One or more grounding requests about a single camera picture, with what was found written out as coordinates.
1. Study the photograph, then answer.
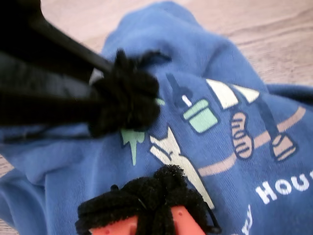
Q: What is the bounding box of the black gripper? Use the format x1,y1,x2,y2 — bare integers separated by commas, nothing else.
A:
0,0,49,125

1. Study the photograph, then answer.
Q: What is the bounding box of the black wire tie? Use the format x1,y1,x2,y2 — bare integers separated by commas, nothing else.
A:
206,208,222,233

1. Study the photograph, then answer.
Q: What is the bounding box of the blue printed T-shirt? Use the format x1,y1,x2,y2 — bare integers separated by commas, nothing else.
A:
0,1,313,235

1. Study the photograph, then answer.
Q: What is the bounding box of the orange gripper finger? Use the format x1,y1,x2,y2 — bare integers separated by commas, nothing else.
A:
74,177,157,235
151,164,211,235

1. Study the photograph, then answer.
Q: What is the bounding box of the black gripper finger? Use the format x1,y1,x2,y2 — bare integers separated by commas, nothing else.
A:
46,73,162,138
40,14,161,108

